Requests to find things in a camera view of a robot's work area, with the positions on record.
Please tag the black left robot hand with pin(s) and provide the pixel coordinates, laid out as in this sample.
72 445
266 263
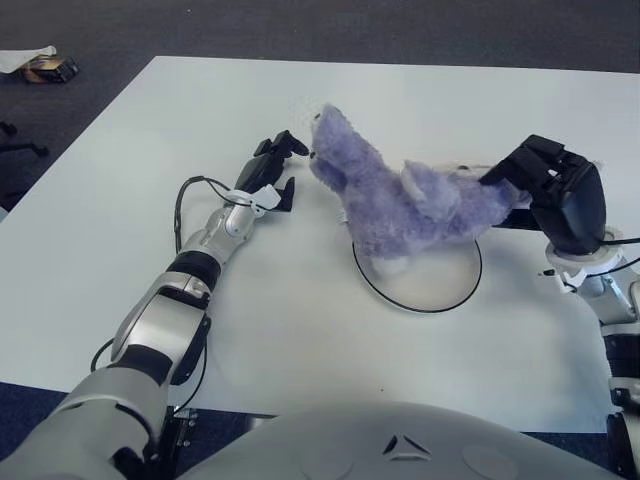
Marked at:
260 170

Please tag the black and yellow box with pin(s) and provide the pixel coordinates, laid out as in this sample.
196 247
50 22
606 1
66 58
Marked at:
50 70

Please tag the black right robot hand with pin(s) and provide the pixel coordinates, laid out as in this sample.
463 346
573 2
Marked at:
575 200

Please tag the purple plush bunny doll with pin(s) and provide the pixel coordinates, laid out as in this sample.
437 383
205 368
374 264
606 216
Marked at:
400 205

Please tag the white cloth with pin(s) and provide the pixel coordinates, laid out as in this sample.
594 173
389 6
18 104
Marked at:
17 57

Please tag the black office chair base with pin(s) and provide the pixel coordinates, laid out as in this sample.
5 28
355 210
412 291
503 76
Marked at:
22 147

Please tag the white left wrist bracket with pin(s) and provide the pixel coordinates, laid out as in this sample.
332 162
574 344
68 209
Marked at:
267 197

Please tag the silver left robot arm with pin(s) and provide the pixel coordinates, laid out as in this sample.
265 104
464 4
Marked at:
190 265

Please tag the grey robot torso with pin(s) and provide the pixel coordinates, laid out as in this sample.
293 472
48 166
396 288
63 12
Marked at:
375 440

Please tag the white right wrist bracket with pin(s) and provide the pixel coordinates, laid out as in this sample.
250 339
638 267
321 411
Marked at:
575 270

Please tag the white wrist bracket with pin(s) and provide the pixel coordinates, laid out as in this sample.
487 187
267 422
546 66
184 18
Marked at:
267 197
575 270

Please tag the white plate with black rim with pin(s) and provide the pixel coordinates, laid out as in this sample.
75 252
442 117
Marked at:
430 285

